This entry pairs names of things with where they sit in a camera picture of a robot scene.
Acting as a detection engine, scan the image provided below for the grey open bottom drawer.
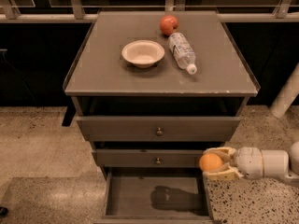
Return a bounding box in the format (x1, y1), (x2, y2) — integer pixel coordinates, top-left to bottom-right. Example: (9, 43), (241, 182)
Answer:
(94, 168), (221, 224)

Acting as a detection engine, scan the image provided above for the red apple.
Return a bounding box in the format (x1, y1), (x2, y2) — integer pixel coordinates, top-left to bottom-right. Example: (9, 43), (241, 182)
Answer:
(160, 15), (179, 36)

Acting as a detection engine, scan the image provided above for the grey top drawer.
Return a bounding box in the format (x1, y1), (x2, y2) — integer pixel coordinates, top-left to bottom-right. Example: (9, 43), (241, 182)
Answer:
(77, 116), (240, 142)

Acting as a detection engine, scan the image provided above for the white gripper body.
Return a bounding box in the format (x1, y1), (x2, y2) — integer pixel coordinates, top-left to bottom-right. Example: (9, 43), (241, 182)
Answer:
(234, 147), (263, 179)

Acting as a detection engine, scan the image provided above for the dark shoe tip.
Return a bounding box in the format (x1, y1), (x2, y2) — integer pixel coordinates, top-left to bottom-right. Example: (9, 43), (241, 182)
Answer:
(0, 206), (8, 217)

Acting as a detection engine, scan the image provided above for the grey wooden drawer cabinet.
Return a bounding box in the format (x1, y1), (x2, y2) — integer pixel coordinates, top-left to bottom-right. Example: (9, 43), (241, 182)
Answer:
(62, 10), (261, 179)

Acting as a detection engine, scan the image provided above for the metal railing frame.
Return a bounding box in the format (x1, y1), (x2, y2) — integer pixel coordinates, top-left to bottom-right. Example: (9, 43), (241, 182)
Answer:
(0, 0), (299, 22)

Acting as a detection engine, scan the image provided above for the beige paper bowl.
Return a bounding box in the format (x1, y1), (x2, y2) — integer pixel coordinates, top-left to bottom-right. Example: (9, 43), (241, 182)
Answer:
(121, 40), (165, 68)

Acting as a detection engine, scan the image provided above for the small orange fruit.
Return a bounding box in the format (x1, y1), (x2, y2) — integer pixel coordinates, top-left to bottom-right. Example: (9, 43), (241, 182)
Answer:
(199, 153), (223, 172)

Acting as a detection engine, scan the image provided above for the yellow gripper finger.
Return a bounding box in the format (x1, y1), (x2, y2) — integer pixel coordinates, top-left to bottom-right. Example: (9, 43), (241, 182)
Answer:
(203, 163), (242, 181)
(204, 147), (236, 162)

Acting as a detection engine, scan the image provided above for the clear plastic water bottle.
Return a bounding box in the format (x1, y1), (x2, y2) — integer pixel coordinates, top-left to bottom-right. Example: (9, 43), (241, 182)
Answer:
(168, 32), (197, 75)

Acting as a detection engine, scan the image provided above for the white cylindrical post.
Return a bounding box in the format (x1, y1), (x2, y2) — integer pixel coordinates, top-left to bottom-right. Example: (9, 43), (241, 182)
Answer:
(269, 64), (299, 118)

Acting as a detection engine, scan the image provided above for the grey middle drawer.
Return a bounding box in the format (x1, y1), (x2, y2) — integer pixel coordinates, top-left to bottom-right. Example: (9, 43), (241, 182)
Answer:
(93, 149), (204, 168)

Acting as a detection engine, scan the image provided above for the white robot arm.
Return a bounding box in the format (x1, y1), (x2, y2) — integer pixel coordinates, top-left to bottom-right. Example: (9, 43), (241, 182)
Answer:
(199, 142), (299, 187)

